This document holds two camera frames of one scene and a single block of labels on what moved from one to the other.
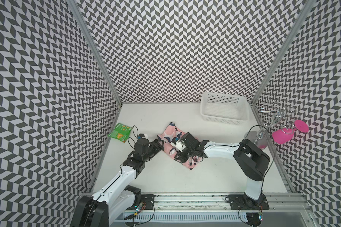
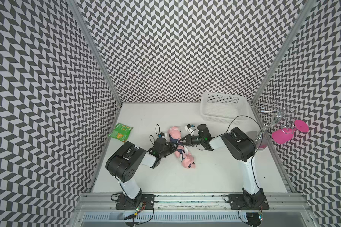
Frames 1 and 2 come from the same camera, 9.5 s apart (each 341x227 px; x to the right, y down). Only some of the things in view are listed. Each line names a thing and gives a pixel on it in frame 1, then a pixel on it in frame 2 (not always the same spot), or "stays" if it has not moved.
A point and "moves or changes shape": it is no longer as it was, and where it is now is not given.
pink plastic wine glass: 284,135 stays
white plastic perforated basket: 224,109 stays
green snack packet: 121,132 stays
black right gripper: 181,157 → 188,142
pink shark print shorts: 168,139 moves or changes shape
